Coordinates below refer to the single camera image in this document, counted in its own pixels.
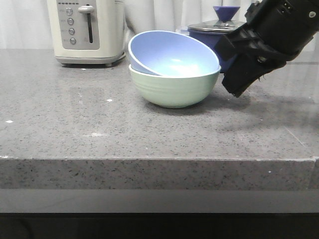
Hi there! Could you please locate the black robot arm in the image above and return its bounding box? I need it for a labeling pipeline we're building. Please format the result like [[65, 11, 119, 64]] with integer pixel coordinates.
[[215, 0, 319, 97]]

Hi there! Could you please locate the glass lid blue knob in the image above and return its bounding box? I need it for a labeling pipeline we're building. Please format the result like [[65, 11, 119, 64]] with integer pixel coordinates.
[[188, 6, 244, 33]]

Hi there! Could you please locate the cream white toaster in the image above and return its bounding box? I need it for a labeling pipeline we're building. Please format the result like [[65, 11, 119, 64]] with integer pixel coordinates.
[[47, 0, 126, 66]]

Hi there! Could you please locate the green bowl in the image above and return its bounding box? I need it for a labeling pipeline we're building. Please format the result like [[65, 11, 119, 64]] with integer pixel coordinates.
[[129, 66, 221, 108]]

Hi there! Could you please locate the blue saucepan with handle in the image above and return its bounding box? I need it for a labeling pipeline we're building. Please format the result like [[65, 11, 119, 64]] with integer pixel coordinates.
[[188, 28, 237, 73]]

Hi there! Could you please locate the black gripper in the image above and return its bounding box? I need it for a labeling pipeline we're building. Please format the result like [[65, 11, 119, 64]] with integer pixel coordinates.
[[215, 23, 287, 98]]

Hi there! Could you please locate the blue bowl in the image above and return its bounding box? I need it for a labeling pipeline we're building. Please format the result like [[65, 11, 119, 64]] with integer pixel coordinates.
[[128, 30, 220, 77]]

